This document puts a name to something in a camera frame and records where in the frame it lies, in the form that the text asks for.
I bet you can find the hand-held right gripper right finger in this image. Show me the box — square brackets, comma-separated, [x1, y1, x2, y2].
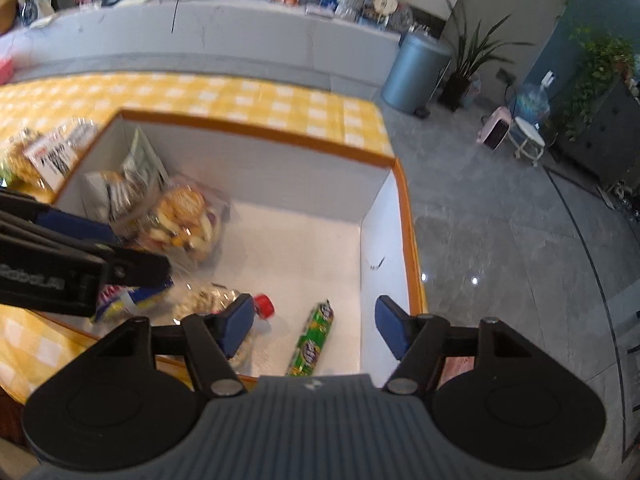
[375, 294, 532, 395]

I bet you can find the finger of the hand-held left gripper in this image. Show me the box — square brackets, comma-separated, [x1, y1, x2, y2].
[0, 219, 173, 294]
[0, 188, 124, 250]

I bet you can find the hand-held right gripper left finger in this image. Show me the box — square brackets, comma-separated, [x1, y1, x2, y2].
[116, 293, 257, 398]

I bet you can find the blue yellow snack packet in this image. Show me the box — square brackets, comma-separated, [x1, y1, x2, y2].
[89, 280, 175, 324]

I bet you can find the red cap snack packet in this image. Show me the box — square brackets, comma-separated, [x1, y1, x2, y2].
[172, 282, 277, 367]

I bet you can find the white cartoon snack packet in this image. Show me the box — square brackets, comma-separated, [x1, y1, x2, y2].
[82, 169, 151, 237]

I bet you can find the fruit crisps packet orange label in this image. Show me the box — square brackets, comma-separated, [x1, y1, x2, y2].
[134, 174, 234, 267]

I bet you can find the green sausage packet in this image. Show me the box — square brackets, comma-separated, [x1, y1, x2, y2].
[284, 299, 335, 377]

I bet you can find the grey printed snack packet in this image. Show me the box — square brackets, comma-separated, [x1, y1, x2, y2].
[122, 127, 171, 196]

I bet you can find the orange cardboard box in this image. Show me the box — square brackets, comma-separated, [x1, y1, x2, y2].
[49, 107, 430, 379]

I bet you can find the white packet red label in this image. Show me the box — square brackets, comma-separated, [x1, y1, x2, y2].
[22, 119, 99, 192]

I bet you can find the clear popcorn snack packet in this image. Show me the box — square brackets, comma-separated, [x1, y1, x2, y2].
[0, 127, 52, 192]

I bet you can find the pink space heater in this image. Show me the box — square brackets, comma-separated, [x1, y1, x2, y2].
[475, 105, 516, 151]

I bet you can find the woven basket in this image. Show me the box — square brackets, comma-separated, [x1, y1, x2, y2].
[0, 0, 19, 37]

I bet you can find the white round stool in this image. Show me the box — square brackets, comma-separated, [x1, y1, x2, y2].
[512, 116, 549, 167]

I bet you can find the marble television bench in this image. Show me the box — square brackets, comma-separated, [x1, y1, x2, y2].
[0, 0, 403, 92]

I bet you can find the leafy plant black pot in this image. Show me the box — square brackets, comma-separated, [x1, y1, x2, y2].
[442, 0, 536, 112]

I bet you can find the grey round trash can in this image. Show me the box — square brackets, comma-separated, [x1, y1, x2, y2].
[380, 29, 454, 115]

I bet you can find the blue water jug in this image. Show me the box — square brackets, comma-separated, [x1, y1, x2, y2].
[514, 71, 557, 127]

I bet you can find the trailing green plant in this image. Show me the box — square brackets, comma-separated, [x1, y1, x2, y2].
[559, 24, 639, 142]

